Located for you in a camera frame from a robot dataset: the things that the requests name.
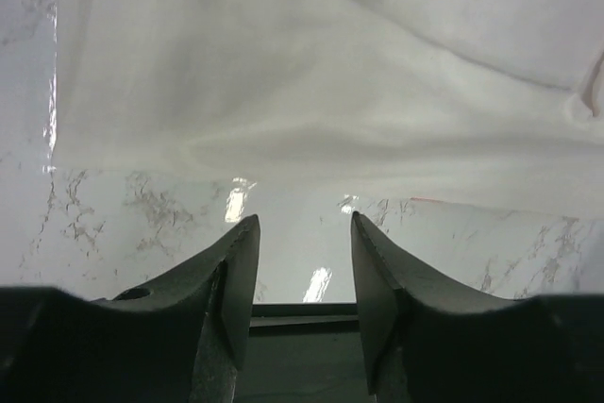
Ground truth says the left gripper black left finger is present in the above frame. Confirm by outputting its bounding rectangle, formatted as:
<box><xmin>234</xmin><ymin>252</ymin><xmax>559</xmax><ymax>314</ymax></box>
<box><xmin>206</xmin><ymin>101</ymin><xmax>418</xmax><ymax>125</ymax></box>
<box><xmin>1</xmin><ymin>215</ymin><xmax>260</xmax><ymax>402</ymax></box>

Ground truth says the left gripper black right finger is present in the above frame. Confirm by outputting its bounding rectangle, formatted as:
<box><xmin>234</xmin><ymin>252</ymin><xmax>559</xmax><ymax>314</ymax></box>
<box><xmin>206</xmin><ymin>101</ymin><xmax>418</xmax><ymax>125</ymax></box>
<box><xmin>351</xmin><ymin>213</ymin><xmax>603</xmax><ymax>402</ymax></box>

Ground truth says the white coca-cola t-shirt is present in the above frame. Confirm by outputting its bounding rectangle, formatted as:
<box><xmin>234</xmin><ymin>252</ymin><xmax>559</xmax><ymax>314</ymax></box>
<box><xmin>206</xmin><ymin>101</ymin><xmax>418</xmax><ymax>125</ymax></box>
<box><xmin>53</xmin><ymin>0</ymin><xmax>603</xmax><ymax>218</ymax></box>

